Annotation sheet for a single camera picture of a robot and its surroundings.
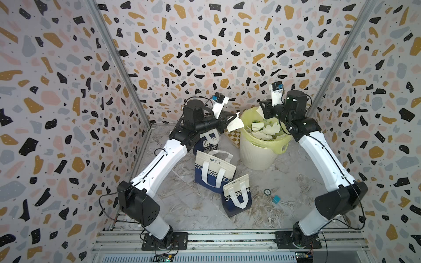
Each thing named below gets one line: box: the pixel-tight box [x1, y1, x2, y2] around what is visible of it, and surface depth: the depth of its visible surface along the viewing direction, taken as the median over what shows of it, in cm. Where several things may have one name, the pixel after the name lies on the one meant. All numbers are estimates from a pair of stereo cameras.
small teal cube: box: [272, 195, 282, 205], surface depth 87 cm
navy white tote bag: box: [194, 150, 237, 194], surface depth 75 cm
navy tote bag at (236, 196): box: [221, 173, 253, 218], surface depth 74 cm
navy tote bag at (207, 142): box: [192, 128, 220, 156], surface depth 96 cm
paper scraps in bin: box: [246, 122, 281, 141], surface depth 95 cm
